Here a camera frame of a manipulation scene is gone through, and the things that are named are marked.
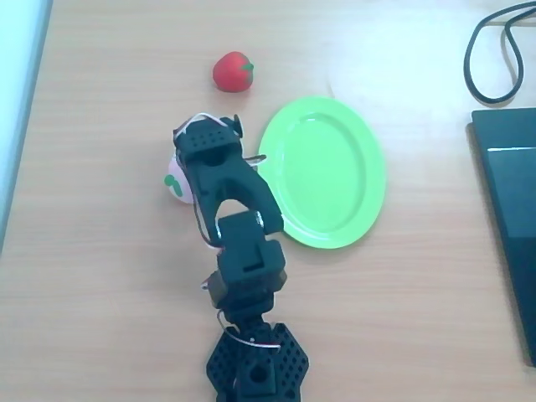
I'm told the pink plush peach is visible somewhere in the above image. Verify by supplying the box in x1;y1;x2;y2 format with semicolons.
164;152;198;206

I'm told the green oval plate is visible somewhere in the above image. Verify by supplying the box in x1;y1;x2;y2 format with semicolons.
257;95;387;250

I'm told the red toy tomato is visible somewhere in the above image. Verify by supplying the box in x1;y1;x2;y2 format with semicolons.
212;51;255;92

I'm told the black laptop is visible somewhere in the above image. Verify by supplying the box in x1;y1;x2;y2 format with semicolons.
466;107;536;369

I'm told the white red servo cable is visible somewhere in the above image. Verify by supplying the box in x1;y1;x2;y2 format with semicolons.
214;312;282;349
173;111;230;139
178;152;227;256

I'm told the black looped cable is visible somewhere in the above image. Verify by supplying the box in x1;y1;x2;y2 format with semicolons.
463;0;536;106

